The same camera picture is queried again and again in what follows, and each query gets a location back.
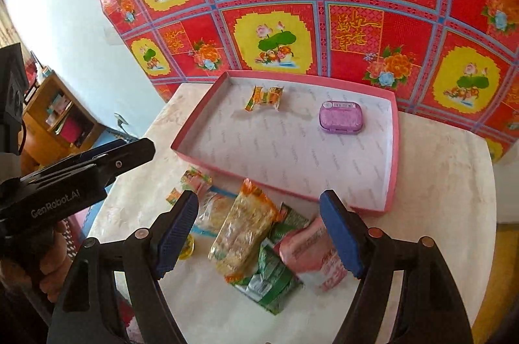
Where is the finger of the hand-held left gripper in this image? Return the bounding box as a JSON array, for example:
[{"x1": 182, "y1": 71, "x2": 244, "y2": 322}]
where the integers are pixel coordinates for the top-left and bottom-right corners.
[
  {"x1": 75, "y1": 139, "x2": 140, "y2": 166},
  {"x1": 91, "y1": 138, "x2": 156, "y2": 188}
]

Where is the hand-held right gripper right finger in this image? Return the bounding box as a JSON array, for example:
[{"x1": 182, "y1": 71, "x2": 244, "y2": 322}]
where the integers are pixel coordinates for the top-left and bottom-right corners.
[{"x1": 319, "y1": 190, "x2": 475, "y2": 344}]

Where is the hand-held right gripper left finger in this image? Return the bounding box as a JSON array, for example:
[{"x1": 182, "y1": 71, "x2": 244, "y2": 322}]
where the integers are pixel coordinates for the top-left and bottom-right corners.
[{"x1": 46, "y1": 190, "x2": 199, "y2": 344}]

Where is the yellow snack packet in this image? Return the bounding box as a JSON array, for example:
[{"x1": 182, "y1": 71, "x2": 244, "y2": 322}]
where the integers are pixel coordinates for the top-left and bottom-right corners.
[{"x1": 178, "y1": 239, "x2": 196, "y2": 260}]

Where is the pink snack packet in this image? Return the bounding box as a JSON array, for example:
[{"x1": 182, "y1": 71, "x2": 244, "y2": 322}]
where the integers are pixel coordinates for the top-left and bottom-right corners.
[{"x1": 279, "y1": 216, "x2": 349, "y2": 294}]

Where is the clear blue-edged cake packet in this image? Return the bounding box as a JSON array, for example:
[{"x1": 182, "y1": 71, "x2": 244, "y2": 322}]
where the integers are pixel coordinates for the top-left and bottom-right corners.
[{"x1": 190, "y1": 186, "x2": 240, "y2": 237}]

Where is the green snack packet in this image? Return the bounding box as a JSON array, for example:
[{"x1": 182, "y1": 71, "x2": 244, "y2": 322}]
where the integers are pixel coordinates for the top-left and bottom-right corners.
[
  {"x1": 270, "y1": 204, "x2": 313, "y2": 243},
  {"x1": 231, "y1": 239, "x2": 305, "y2": 315}
]

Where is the orange green candy packet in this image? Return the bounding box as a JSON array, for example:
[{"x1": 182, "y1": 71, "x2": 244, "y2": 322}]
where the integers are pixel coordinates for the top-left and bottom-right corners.
[
  {"x1": 243, "y1": 84, "x2": 284, "y2": 113},
  {"x1": 166, "y1": 169, "x2": 212, "y2": 206}
]

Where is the long rice cracker packet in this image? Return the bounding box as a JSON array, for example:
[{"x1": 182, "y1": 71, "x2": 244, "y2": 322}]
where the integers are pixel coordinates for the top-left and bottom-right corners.
[{"x1": 208, "y1": 178, "x2": 282, "y2": 280}]

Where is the pink cardboard tray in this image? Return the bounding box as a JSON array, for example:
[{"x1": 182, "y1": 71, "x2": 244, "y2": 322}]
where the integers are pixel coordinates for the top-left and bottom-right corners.
[{"x1": 170, "y1": 70, "x2": 400, "y2": 214}]

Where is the person's left hand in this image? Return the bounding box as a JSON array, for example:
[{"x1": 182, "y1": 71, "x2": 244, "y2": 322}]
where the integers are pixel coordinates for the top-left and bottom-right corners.
[{"x1": 36, "y1": 220, "x2": 78, "y2": 305}]

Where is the wooden shelf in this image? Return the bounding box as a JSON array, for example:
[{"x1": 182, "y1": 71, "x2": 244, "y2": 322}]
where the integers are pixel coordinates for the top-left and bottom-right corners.
[{"x1": 20, "y1": 74, "x2": 106, "y2": 174}]

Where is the cream floral tablecloth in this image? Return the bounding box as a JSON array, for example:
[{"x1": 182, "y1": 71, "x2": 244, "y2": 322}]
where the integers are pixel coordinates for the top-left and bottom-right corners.
[{"x1": 87, "y1": 82, "x2": 497, "y2": 344}]

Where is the purple snack packet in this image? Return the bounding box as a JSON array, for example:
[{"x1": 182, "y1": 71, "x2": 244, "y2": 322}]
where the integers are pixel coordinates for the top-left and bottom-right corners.
[{"x1": 318, "y1": 101, "x2": 359, "y2": 134}]

